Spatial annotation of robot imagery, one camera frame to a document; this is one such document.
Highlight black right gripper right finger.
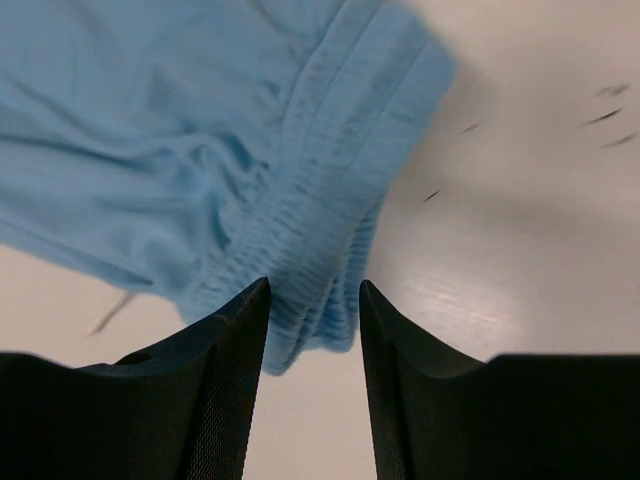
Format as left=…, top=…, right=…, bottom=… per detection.
left=359, top=281, right=639, bottom=479

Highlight light blue shorts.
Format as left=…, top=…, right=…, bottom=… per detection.
left=1, top=1, right=455, bottom=375

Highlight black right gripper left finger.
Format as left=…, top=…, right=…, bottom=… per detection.
left=1, top=279, right=271, bottom=480

